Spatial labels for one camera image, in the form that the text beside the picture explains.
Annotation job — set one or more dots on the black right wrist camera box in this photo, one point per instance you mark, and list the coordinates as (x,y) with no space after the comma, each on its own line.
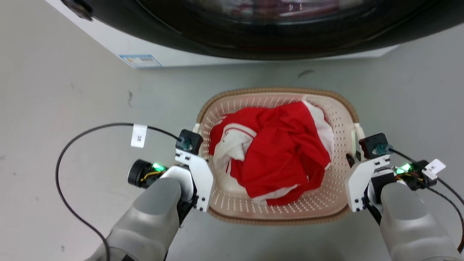
(375,144)

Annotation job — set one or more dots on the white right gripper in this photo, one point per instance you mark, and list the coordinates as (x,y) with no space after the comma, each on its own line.
(357,185)

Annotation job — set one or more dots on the beige perforated plastic laundry basket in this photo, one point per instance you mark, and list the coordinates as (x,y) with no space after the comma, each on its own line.
(232,197)

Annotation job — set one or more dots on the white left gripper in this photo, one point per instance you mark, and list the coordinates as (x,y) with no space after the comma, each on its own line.
(201,181)

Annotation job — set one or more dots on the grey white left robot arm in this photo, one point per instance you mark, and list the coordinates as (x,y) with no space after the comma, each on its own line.
(152,217)

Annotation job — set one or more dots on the white front-load washing machine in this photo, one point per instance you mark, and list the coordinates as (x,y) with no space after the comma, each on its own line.
(253,43)

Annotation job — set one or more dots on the blue white label sticker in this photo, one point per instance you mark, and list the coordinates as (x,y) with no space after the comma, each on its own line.
(140,60)

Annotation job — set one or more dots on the white washing machine body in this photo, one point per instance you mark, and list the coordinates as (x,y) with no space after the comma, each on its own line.
(119,43)

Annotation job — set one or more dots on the black door latch knob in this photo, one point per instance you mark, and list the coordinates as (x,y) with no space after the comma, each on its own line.
(78,8)

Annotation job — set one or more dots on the red and white garment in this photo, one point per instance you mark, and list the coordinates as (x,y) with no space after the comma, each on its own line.
(279,156)

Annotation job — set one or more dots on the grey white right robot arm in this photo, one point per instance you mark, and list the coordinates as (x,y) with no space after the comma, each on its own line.
(409,221)

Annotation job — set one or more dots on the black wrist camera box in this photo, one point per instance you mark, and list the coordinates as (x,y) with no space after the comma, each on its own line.
(189,140)
(375,144)

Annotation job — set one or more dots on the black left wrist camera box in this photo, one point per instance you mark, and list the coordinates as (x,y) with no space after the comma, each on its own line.
(189,140)

